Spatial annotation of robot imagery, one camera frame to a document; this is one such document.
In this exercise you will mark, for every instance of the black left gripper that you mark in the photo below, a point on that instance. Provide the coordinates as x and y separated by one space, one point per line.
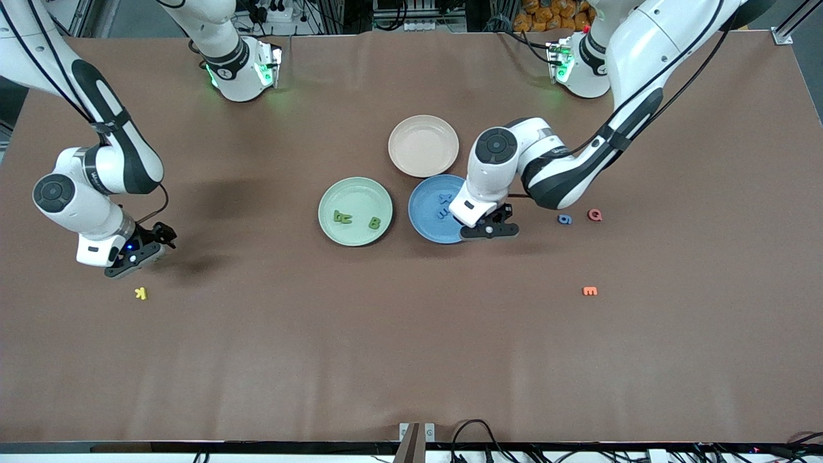
503 211

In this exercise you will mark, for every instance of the grey camera pole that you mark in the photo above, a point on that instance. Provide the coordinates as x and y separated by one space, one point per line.
406 447

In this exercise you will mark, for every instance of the red foam letter Q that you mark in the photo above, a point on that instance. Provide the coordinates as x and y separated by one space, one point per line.
589 215

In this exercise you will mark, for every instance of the green foam letter B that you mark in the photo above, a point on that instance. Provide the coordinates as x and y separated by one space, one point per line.
375 223

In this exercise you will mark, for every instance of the blue round plate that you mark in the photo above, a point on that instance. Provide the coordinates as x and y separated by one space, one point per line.
424 222

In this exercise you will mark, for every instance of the blue foam letter E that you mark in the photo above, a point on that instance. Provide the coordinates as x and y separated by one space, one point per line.
442 213

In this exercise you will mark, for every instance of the plain aluminium frame profile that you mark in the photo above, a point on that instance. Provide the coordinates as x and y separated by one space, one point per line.
82 16

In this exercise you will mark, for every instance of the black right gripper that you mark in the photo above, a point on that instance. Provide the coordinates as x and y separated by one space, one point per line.
159 233

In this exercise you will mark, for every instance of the yellow foam letter K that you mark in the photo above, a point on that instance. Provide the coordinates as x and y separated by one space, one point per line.
139 293

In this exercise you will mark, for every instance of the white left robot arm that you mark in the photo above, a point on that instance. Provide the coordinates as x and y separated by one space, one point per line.
656 38

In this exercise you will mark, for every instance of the narrow white power strip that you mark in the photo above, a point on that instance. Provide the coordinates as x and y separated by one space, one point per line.
421 26

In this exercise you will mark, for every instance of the orange mesh bag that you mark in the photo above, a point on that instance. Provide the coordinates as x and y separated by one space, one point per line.
546 16

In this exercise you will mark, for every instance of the white power strip with plugs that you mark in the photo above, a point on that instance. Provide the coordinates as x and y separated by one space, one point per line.
280 15

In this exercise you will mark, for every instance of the blue foam number 6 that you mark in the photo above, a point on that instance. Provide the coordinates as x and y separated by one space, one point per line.
564 222

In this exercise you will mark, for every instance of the beige round plate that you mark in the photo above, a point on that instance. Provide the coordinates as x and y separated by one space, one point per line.
424 146

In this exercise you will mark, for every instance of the small metal bracket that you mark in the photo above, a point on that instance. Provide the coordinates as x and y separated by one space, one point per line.
429 432

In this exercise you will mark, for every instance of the green round plate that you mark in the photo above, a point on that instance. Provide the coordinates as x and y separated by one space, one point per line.
357 196

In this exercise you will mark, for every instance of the brown table cover sheet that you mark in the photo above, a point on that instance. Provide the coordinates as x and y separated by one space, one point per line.
411 354

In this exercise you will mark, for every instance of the aluminium frame profile with bracket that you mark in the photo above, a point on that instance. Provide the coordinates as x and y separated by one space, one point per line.
781 35

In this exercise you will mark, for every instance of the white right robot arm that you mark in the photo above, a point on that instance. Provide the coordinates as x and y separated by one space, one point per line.
26 51

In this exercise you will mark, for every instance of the dark equipment rack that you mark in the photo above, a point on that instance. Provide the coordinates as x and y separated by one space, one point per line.
386 13

